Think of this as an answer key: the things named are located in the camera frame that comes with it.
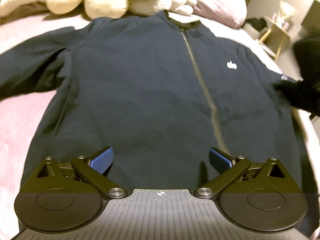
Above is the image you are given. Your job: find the yellow side table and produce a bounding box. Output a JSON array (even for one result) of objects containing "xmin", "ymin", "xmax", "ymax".
[{"xmin": 258, "ymin": 0, "xmax": 297, "ymax": 62}]

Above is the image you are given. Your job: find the navy zip jacket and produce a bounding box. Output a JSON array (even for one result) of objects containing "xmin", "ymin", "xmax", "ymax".
[{"xmin": 1, "ymin": 11, "xmax": 316, "ymax": 192}]

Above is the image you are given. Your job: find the black clothes pile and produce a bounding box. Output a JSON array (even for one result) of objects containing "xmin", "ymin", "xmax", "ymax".
[{"xmin": 245, "ymin": 17, "xmax": 267, "ymax": 31}]

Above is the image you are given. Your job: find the purple pillow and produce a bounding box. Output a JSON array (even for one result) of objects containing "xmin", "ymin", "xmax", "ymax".
[{"xmin": 193, "ymin": 0, "xmax": 247, "ymax": 29}]

